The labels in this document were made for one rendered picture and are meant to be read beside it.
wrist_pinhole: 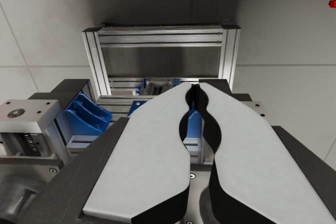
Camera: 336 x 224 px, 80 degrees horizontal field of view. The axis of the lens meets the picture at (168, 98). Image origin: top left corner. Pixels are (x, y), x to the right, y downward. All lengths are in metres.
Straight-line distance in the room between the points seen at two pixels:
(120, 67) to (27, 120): 0.81
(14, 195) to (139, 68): 0.88
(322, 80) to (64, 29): 1.77
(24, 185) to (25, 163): 0.05
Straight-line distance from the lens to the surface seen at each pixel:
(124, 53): 1.22
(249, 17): 1.39
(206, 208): 0.49
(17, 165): 0.58
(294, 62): 1.59
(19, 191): 0.58
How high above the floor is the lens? 1.31
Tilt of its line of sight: 57 degrees down
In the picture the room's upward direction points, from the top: 172 degrees counter-clockwise
